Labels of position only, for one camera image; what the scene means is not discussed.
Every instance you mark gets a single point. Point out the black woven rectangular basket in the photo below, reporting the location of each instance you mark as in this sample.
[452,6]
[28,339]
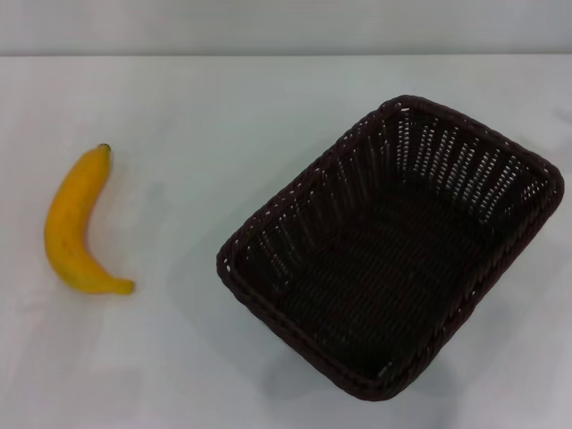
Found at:
[384,268]

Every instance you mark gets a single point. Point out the yellow banana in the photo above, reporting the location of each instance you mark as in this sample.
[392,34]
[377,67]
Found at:
[67,223]

